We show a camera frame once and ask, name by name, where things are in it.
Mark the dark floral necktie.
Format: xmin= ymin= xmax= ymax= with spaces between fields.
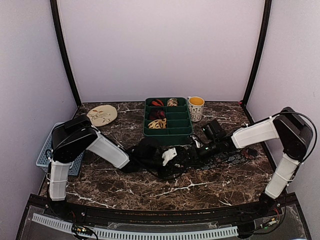
xmin=172 ymin=147 xmax=258 ymax=170

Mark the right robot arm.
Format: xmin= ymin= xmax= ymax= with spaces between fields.
xmin=191 ymin=107 xmax=318 ymax=217

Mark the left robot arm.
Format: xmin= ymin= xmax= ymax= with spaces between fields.
xmin=48 ymin=115 xmax=189 ymax=218

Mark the yellow patterned rolled tie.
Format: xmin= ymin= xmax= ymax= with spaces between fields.
xmin=148 ymin=118 xmax=167 ymax=129

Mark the maroon navy striped rolled tie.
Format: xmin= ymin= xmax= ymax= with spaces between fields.
xmin=148 ymin=109 xmax=166 ymax=120

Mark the green compartment organizer tray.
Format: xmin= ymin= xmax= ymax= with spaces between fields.
xmin=143 ymin=97 xmax=193 ymax=146

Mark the white mug yellow inside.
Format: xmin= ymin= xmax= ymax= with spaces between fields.
xmin=187 ymin=96 xmax=205 ymax=122

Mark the red navy striped rolled tie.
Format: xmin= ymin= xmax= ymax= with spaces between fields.
xmin=149 ymin=98 xmax=164 ymax=107

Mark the floral cream rolled tie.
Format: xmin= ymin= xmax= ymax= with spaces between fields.
xmin=167 ymin=98 xmax=179 ymax=107

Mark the round bird-pattern plate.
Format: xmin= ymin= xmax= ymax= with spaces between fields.
xmin=87 ymin=104 xmax=118 ymax=127

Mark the light blue plastic basket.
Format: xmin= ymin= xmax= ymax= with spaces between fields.
xmin=35 ymin=122 xmax=85 ymax=176

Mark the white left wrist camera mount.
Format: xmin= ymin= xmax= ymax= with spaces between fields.
xmin=162 ymin=147 xmax=178 ymax=167

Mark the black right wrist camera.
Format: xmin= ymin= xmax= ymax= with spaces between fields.
xmin=201 ymin=119 xmax=227 ymax=142

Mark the white slotted cable duct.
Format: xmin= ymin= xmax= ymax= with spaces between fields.
xmin=31 ymin=213 xmax=239 ymax=240

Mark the black front rail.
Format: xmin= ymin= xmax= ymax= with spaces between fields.
xmin=29 ymin=194 xmax=298 ymax=228

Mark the right black frame post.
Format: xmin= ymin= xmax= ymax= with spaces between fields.
xmin=241 ymin=0 xmax=272 ymax=108

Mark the black frame post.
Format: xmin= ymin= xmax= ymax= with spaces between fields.
xmin=49 ymin=0 xmax=82 ymax=107
xmin=241 ymin=0 xmax=272 ymax=108

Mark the left black frame post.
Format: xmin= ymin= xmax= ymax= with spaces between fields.
xmin=49 ymin=0 xmax=82 ymax=107

